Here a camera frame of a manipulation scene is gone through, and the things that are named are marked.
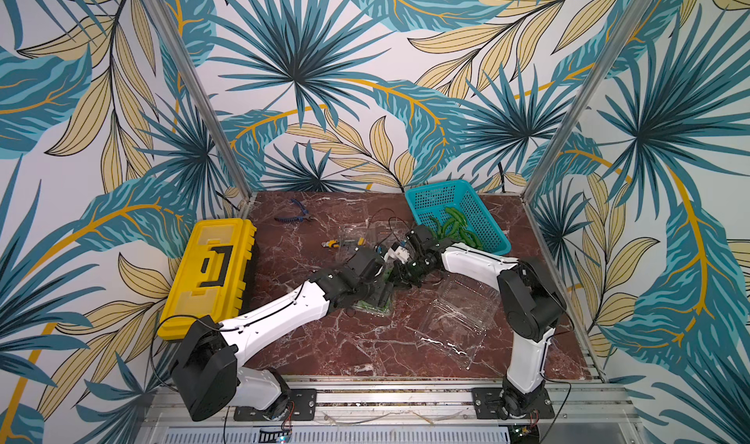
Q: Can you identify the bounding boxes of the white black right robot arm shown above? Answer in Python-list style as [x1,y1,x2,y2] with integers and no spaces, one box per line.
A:
[385,225,566,404]

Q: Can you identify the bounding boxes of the blue handled pliers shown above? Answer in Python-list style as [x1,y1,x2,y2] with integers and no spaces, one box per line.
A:
[273,198,314,224]

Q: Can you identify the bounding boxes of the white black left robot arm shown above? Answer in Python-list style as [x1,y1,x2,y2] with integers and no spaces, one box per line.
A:
[169,247,386,422]

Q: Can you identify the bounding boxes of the aluminium frame post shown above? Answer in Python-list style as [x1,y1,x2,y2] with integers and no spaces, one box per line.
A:
[521,0,652,204]
[143,0,253,204]

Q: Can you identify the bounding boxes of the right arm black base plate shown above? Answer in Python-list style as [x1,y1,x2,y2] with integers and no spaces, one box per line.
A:
[471,387,555,421]

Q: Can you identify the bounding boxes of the yellow black utility knife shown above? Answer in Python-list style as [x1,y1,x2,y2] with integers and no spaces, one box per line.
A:
[321,238,365,249]

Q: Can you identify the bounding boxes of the left aluminium frame post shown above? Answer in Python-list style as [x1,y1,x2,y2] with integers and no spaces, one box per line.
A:
[143,0,253,204]

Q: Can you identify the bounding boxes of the green peppers in basket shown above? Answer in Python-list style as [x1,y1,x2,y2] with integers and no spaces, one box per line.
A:
[429,207,484,250]

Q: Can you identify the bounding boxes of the clear clamshell pepper container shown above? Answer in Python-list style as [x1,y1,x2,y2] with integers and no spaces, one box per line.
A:
[337,217,407,254]
[353,292,395,317]

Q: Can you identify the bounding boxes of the yellow plastic toolbox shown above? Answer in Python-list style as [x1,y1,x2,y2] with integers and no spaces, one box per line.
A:
[157,218,257,342]

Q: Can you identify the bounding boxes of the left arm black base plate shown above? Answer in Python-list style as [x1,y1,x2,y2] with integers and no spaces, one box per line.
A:
[234,388,318,423]

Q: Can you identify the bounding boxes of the white vented front panel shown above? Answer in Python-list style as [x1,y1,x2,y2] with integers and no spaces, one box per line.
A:
[156,426,511,443]

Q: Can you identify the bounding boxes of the teal perforated plastic basket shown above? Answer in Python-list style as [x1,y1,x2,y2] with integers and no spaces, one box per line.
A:
[404,180,511,256]

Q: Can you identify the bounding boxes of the right aluminium frame post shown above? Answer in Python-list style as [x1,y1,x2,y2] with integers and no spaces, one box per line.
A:
[521,0,652,204]

